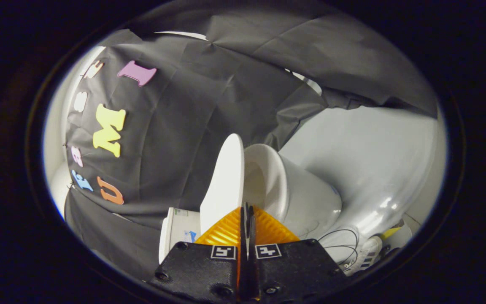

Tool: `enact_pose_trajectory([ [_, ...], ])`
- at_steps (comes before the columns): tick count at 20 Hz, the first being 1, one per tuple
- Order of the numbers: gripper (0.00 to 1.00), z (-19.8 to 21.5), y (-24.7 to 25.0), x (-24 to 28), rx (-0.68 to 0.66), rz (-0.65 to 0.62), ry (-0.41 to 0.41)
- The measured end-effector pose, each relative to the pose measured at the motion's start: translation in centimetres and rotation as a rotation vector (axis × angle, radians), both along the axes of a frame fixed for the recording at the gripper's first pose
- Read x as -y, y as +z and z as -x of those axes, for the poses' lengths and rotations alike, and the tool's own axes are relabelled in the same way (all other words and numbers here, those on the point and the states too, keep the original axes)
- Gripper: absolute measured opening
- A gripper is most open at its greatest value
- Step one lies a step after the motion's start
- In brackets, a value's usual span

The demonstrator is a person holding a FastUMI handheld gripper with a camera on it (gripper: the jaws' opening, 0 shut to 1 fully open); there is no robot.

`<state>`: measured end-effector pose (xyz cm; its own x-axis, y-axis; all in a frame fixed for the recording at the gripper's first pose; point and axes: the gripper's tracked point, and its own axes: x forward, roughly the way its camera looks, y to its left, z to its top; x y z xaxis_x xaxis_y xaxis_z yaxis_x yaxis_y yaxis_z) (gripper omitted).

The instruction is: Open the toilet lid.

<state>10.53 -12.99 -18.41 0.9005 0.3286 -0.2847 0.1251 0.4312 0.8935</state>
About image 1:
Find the white toilet lid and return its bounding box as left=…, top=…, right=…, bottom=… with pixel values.
left=200, top=133, right=245, bottom=235

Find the black backdrop cloth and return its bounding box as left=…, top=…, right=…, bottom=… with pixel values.
left=63, top=0, right=438, bottom=280

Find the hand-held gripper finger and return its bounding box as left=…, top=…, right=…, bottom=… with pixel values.
left=148, top=203, right=248, bottom=303
left=247, top=203, right=349, bottom=303

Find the yellow object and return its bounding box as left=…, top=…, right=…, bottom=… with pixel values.
left=379, top=225, right=405, bottom=241

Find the person's white striped shoe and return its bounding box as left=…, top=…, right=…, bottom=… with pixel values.
left=343, top=235, right=384, bottom=276

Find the thin black cable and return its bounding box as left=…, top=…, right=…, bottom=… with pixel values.
left=317, top=227, right=360, bottom=267

